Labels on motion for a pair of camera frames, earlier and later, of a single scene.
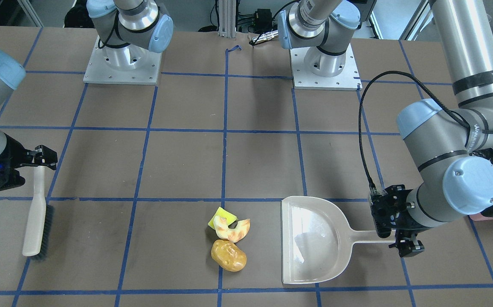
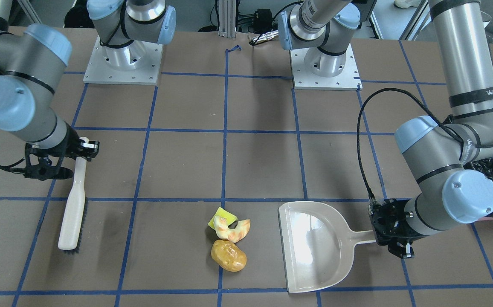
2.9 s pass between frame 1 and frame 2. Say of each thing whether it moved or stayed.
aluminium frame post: stayed
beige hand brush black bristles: moved
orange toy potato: stayed
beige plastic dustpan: moved
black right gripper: moved
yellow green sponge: stayed
